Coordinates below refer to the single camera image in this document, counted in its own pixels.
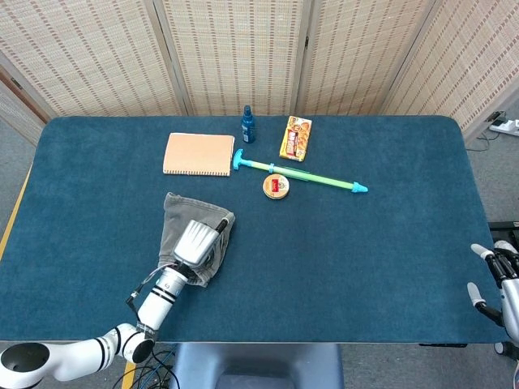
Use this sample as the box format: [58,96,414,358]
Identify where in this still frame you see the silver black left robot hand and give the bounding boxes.
[172,217,230,271]

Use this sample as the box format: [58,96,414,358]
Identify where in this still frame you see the woven folding screen panel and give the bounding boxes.
[383,0,519,141]
[0,0,191,119]
[295,0,443,117]
[153,0,321,117]

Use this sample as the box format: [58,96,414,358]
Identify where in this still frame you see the green blue water pump toy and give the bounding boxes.
[231,148,370,195]

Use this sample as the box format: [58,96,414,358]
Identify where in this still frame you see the black equipment base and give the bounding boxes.
[487,220,519,243]

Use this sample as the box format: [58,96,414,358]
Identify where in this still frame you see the tan spiral notebook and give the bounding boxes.
[162,132,236,177]

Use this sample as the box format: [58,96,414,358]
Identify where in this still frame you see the blue grey robot torso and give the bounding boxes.
[172,343,345,389]

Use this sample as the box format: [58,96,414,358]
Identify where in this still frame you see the yellow food box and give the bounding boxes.
[278,115,313,162]

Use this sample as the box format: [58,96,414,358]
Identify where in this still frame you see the round tin with red label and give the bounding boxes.
[262,173,291,200]

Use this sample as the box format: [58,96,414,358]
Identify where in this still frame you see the white power strip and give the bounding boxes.
[488,118,519,138]

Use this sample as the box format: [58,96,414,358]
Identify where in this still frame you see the blue floor cable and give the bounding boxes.
[148,350,179,384]

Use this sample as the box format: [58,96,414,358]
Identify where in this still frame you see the black floor cable bundle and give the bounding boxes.
[111,350,179,389]

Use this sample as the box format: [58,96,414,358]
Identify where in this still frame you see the brown framed screen panel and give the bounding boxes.
[0,64,52,153]

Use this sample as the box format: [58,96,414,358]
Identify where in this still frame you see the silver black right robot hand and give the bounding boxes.
[466,241,519,344]

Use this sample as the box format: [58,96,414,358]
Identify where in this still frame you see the grey shorts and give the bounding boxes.
[157,192,236,289]

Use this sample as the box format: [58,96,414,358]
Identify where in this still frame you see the blue spray bottle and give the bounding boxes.
[241,105,257,144]

